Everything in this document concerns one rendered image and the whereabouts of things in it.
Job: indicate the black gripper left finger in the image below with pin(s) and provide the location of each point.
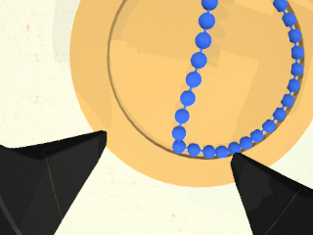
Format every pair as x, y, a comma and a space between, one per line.
39, 183

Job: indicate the orange round bead board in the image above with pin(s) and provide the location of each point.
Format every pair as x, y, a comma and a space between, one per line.
129, 60

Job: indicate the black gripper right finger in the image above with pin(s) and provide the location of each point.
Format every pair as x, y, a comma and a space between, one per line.
274, 203

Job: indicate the blue bead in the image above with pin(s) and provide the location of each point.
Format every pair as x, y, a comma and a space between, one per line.
234, 147
279, 114
294, 35
268, 125
193, 79
297, 52
193, 149
280, 5
296, 69
198, 60
187, 98
209, 4
203, 40
181, 116
221, 152
256, 135
207, 20
245, 142
178, 146
208, 151
288, 100
289, 19
294, 85
178, 133

